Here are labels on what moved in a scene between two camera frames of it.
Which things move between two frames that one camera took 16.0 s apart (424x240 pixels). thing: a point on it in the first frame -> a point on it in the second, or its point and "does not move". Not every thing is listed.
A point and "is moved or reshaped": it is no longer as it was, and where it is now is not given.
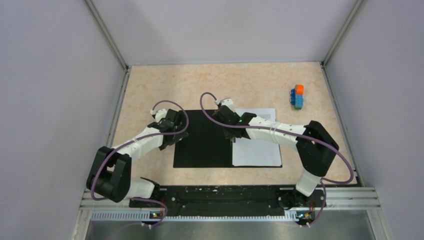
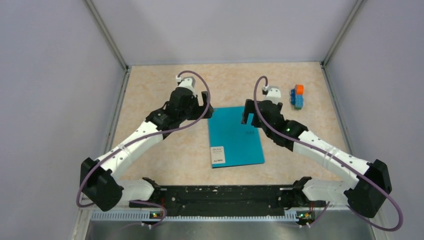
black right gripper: [227, 135] -> [250, 108]
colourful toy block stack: [296, 96] does not move
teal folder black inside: [206, 146] is moved or reshaped
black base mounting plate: [230, 200] does not move
